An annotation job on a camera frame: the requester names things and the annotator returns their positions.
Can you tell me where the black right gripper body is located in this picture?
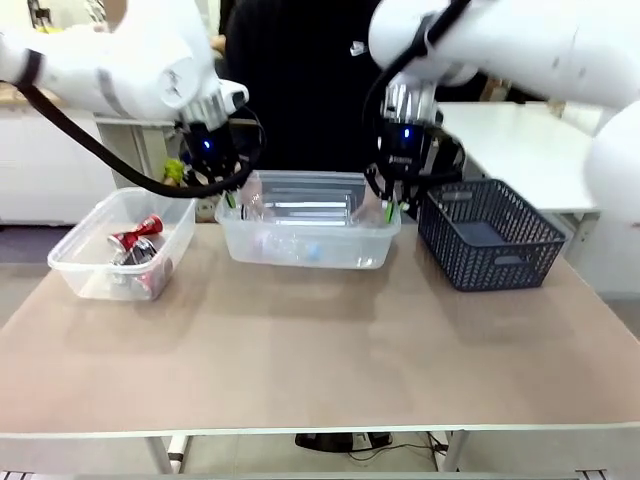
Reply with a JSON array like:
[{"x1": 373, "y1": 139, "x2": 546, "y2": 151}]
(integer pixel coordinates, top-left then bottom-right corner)
[{"x1": 374, "y1": 118, "x2": 437, "y2": 183}]

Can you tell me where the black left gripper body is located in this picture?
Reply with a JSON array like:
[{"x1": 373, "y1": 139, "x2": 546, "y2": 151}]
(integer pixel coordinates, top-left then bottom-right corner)
[{"x1": 181, "y1": 116, "x2": 242, "y2": 175}]

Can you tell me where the clear plastic container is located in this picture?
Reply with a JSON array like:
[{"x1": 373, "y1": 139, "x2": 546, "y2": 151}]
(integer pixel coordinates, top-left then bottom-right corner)
[
  {"x1": 214, "y1": 169, "x2": 403, "y2": 272},
  {"x1": 46, "y1": 186, "x2": 198, "y2": 303}
]

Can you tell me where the red crushed can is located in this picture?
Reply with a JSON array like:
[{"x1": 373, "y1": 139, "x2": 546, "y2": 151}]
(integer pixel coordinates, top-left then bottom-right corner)
[{"x1": 108, "y1": 213, "x2": 166, "y2": 252}]

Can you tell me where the dark plastic lattice basket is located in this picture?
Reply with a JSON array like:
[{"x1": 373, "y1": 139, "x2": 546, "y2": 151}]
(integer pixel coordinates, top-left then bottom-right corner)
[{"x1": 417, "y1": 177, "x2": 569, "y2": 293}]

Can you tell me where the person's left hand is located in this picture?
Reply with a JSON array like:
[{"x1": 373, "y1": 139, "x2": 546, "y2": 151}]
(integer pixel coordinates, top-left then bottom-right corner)
[{"x1": 349, "y1": 183, "x2": 387, "y2": 224}]

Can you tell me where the person's right hand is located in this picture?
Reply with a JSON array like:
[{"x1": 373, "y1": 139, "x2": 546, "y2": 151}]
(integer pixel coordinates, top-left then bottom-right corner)
[{"x1": 238, "y1": 176, "x2": 265, "y2": 222}]

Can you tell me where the yellow-green bag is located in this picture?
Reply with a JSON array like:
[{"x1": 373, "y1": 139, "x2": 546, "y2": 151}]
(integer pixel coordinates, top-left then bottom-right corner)
[{"x1": 163, "y1": 157, "x2": 187, "y2": 185}]

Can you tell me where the white side table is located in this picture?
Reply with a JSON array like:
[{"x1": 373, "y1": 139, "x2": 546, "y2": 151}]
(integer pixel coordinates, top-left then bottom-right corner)
[{"x1": 436, "y1": 101, "x2": 602, "y2": 217}]

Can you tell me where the person's black torso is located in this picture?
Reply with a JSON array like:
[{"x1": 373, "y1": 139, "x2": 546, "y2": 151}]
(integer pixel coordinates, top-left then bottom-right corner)
[{"x1": 221, "y1": 0, "x2": 402, "y2": 175}]

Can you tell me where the black stand base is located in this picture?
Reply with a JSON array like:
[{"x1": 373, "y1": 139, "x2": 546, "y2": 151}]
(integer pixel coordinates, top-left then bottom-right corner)
[{"x1": 293, "y1": 431, "x2": 394, "y2": 452}]

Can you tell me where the white table leg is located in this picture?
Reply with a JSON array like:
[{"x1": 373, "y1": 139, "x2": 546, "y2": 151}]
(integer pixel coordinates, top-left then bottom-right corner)
[{"x1": 166, "y1": 433, "x2": 192, "y2": 474}]

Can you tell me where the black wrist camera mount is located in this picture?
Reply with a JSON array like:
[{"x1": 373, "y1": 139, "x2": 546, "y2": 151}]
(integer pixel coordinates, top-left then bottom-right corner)
[{"x1": 428, "y1": 126, "x2": 468, "y2": 184}]

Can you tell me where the black left arm cable sleeve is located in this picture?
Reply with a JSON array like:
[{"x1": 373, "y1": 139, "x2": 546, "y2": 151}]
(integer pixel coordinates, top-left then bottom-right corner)
[{"x1": 13, "y1": 48, "x2": 267, "y2": 200}]

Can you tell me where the black arm cable sleeve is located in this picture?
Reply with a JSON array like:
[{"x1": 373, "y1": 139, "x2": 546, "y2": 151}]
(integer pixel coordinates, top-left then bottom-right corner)
[
  {"x1": 361, "y1": 0, "x2": 474, "y2": 167},
  {"x1": 13, "y1": 48, "x2": 267, "y2": 200}
]

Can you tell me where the black right arm cable sleeve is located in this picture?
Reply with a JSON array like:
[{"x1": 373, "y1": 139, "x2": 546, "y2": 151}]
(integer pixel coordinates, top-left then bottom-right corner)
[{"x1": 361, "y1": 0, "x2": 474, "y2": 167}]

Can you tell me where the black floor cable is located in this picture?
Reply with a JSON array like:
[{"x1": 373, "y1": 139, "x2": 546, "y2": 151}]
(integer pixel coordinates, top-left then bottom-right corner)
[{"x1": 347, "y1": 431, "x2": 452, "y2": 461}]

